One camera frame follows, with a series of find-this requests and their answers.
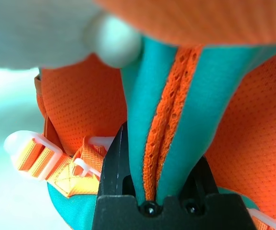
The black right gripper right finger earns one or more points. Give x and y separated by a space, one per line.
203 182

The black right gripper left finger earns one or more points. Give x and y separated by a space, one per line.
116 167

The orange and teal backpack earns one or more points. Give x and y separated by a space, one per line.
248 119

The white plastic pencil case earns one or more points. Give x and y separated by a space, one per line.
113 40

